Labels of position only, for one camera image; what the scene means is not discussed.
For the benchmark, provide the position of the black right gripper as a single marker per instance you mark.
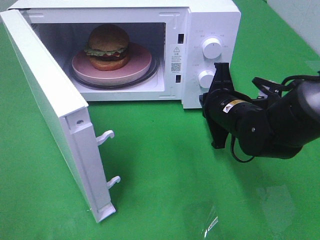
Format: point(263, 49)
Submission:
point(219, 106)

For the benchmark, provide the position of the white microwave knob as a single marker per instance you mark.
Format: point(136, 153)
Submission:
point(205, 78)
point(212, 48)

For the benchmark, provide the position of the pink plate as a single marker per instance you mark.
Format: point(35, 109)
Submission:
point(140, 60)

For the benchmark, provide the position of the burger with lettuce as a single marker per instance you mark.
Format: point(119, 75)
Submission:
point(107, 47)

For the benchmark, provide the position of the white microwave door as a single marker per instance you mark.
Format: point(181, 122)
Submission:
point(66, 114)

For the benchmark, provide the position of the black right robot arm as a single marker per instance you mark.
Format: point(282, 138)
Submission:
point(275, 125)

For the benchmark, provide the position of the white warning label sticker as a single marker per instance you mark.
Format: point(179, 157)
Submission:
point(176, 58)

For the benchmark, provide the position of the glass microwave turntable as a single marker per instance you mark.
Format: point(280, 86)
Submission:
point(152, 71)

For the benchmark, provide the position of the clear tape patch far right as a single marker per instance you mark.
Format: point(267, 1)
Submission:
point(277, 206)

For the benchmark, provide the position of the clear tape patch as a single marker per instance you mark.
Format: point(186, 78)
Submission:
point(277, 206)
point(201, 221)

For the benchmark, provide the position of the white microwave oven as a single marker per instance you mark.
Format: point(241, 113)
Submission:
point(63, 26)

